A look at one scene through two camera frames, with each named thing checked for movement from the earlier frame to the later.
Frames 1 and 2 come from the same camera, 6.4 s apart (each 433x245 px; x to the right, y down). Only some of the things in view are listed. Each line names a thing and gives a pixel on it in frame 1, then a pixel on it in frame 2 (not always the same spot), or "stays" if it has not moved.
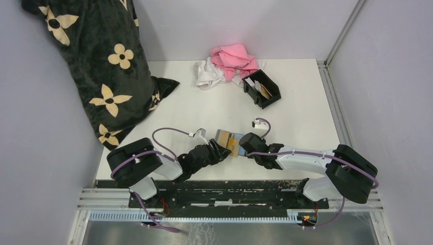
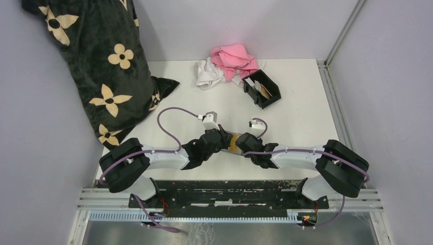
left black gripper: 219,154 to 226,138
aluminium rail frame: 95,199 stays
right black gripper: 259,138 stays
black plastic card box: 261,88 stays
